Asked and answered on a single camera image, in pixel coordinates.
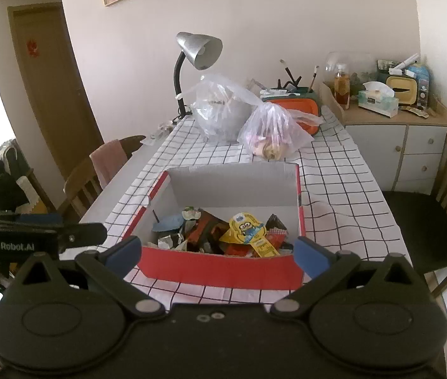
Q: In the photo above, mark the small clear plastic bag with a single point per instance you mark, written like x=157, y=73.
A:
x=272, y=133

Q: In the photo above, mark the wooden chair right side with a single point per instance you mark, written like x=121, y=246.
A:
x=422, y=219

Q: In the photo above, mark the yellow tissue holder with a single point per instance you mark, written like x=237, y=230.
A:
x=405, y=89

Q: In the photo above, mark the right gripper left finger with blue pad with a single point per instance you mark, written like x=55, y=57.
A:
x=105, y=271

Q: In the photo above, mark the wooden chair left side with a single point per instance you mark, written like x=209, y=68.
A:
x=82, y=186

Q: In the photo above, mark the green tissue box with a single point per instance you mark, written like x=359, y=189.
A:
x=379, y=98

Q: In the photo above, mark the brown wooden door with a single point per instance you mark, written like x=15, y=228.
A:
x=53, y=84

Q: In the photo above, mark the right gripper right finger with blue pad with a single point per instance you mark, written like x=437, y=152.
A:
x=327, y=270

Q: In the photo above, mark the wooden chair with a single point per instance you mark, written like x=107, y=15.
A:
x=422, y=219
x=82, y=186

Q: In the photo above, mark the large clear plastic bag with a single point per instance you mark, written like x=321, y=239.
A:
x=221, y=107

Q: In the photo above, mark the pink cloth on chair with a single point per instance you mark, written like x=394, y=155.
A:
x=107, y=161

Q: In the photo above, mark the silver desk lamp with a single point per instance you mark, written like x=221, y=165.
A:
x=202, y=51

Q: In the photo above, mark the red cardboard box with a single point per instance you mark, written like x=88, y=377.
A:
x=261, y=189

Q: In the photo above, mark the blue cookie packet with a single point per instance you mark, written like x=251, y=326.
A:
x=169, y=223

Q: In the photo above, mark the yellow minion snack packet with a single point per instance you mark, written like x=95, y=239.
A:
x=247, y=237

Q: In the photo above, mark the white black grid tablecloth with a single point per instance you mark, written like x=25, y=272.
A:
x=324, y=192

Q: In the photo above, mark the white sideboard cabinet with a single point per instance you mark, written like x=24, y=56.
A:
x=403, y=152

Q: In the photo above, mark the green pen holder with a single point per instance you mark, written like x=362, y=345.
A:
x=292, y=88

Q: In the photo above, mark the dark brown snack packet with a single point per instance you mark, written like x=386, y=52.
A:
x=274, y=224

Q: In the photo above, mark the amber liquid bottle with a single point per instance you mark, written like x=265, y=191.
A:
x=342, y=86

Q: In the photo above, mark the orange snack packet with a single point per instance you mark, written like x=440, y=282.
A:
x=206, y=234

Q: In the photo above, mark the orange lidded container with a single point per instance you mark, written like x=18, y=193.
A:
x=306, y=112

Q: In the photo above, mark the green white egg-shaped packet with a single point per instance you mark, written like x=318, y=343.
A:
x=190, y=213

